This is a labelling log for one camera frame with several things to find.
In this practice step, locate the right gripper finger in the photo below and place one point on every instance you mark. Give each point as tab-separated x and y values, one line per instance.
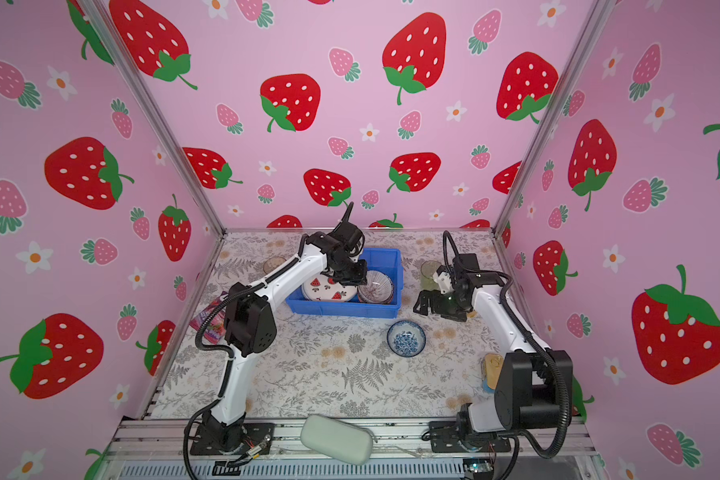
424	300
426	311

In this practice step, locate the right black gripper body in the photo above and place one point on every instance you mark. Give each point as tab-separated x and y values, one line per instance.
448	305

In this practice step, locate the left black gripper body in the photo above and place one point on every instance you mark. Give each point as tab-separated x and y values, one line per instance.
351	272

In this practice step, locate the green glass cup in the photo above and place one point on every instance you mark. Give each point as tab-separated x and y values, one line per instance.
428	274

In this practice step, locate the blue white bottom bowl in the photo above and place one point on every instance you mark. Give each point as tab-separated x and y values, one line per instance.
406	338

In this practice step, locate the amber glass cup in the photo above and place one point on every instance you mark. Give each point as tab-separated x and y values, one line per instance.
272	264

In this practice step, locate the purple striped bowl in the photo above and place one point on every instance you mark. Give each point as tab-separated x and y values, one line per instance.
378	289

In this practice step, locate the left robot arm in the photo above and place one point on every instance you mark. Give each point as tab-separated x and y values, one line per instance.
243	326

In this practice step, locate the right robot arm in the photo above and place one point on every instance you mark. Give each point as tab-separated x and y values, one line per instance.
532	398

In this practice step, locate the blue plastic bin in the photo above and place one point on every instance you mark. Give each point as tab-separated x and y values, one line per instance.
384	260

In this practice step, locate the yellow blue sponge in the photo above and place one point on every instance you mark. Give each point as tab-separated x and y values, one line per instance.
491	367

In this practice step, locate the purple snack packet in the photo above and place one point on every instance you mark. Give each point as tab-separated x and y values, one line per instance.
215	331

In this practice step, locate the grey-green pouch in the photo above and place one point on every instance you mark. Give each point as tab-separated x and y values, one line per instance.
337	439

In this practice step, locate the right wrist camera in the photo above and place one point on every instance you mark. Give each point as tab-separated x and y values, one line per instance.
443	278

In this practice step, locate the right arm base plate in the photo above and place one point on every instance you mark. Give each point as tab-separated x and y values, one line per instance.
451	437

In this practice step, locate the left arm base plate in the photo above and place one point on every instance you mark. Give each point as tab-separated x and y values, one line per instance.
237	440

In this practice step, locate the aluminium front rail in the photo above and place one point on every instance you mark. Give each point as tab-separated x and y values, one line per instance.
164	439

